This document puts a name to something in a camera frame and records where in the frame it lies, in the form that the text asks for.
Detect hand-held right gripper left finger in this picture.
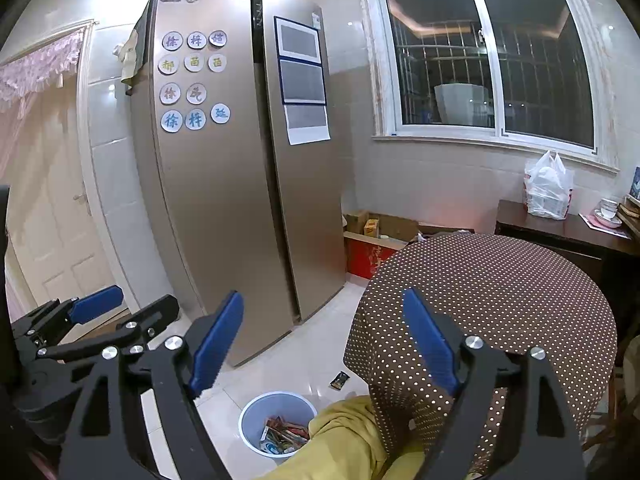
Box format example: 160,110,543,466
60,290,245,480

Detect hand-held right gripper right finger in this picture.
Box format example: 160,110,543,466
402,287,586,480

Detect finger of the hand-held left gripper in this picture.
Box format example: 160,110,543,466
10,285,125,357
37,294,181,361

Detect light blue waste bin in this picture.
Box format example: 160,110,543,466
238,391,318,461

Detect heap of colourful wrappers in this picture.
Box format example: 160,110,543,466
260,415,311,457

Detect white panel door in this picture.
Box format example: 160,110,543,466
0,75,121,321

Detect brown polka-dot tablecloth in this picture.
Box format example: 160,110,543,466
342,232,618,478

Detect red cardboard box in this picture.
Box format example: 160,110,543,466
344,232,408,281

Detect gold two-door refrigerator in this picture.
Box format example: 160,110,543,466
129,0,351,368

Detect person's yellow trouser leg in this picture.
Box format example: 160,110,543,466
257,395,426,480

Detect dark wooden sideboard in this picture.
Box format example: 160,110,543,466
495,199,636,286

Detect white plastic bag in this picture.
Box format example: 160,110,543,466
523,150,575,221

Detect round character fridge magnets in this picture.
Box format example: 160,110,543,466
157,30,232,133

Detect wooden chair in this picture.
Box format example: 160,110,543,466
580,332,640,480

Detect pink table mat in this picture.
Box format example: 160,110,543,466
579,212,633,240

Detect white printed paper sheet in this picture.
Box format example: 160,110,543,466
283,103,332,146

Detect pink lace curtain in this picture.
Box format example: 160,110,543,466
0,27,86,111

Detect beige hanging cloth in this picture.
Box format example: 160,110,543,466
114,30,141,92

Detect blue-framed printed sheet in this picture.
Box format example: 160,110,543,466
277,58,327,106
274,16,322,66

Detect white-framed sliding window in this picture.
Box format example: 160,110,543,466
357,0,621,176

